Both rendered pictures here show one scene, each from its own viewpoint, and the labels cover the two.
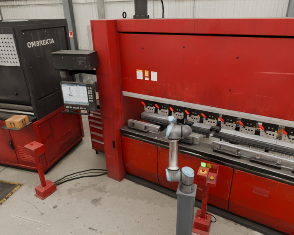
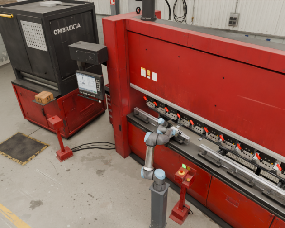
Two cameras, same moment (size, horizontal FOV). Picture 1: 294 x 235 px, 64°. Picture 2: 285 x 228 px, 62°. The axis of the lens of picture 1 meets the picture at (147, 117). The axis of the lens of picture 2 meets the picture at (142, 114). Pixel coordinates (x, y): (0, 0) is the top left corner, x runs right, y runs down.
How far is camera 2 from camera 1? 0.89 m
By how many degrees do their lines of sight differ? 16
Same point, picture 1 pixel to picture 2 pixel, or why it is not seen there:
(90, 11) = not seen: outside the picture
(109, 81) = (116, 74)
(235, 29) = (223, 51)
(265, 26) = (249, 54)
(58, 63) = (73, 55)
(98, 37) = (108, 34)
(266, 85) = (247, 109)
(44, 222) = (57, 181)
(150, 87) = (151, 85)
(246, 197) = (220, 201)
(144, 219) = (133, 197)
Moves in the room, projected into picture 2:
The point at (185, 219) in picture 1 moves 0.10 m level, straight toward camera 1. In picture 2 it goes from (156, 209) to (152, 216)
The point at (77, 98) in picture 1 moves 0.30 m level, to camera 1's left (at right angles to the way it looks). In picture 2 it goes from (88, 86) to (69, 84)
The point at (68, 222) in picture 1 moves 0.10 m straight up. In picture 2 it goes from (74, 185) to (73, 181)
